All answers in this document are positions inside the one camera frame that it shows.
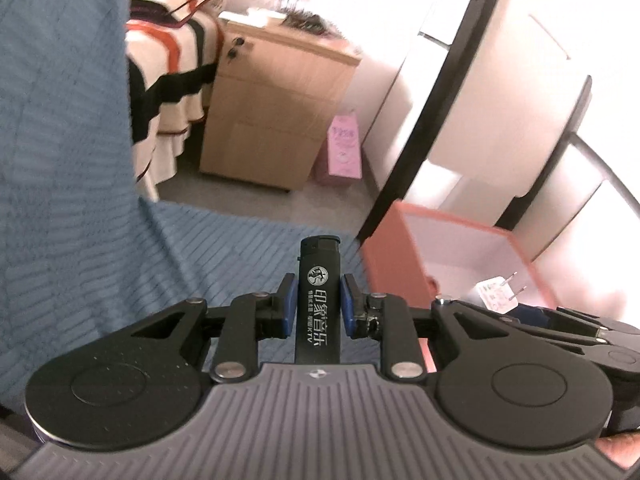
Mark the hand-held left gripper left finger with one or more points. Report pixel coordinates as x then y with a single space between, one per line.
286 310

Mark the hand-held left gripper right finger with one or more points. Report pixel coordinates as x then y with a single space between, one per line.
349 310

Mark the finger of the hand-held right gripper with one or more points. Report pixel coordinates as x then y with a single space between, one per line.
590 321
555 335

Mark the black lighter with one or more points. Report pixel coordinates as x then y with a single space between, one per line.
317 310

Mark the white charger plug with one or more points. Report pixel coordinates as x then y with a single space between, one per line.
497 295

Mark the orange cardboard box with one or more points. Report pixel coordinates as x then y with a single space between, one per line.
400 260

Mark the person's right hand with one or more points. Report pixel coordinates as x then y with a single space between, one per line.
622 452

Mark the pink carton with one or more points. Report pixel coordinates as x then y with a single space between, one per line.
344 150

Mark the wooden cabinet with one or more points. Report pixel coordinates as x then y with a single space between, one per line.
270 110

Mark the striped blanket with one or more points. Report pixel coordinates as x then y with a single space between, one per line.
165 85

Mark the cabinet lock keys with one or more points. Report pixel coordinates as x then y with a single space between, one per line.
235 50

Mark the blue quilted bedspread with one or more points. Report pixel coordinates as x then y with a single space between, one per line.
65 160

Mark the white furniture panels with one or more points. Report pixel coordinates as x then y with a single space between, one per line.
525 60

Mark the pile of small dark items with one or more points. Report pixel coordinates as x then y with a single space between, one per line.
305 15

